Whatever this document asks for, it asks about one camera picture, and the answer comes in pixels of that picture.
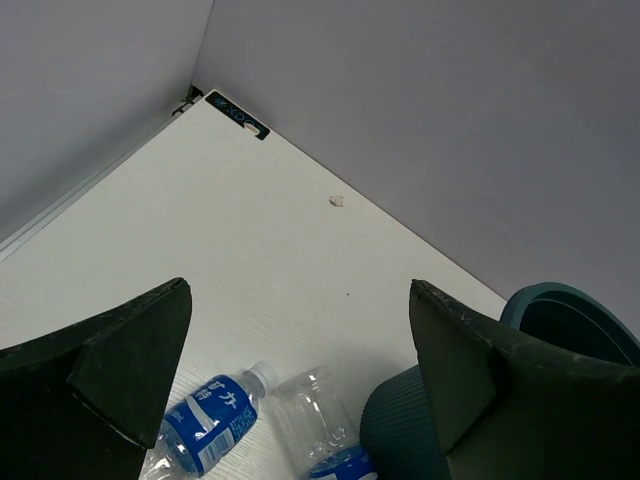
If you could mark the dark teal plastic bin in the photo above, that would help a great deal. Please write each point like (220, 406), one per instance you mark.
(565, 320)

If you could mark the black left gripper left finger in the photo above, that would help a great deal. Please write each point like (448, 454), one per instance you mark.
(87, 401)

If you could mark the aluminium table frame rail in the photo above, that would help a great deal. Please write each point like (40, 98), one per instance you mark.
(111, 162)

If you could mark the small paper scrap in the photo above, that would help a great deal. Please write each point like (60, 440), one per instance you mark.
(336, 201)

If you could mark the blue label bottle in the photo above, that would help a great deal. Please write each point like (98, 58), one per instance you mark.
(199, 430)
(316, 431)

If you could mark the black logo sticker left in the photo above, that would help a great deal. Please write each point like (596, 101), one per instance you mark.
(238, 115)

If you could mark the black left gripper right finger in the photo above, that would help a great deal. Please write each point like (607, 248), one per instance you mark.
(525, 390)

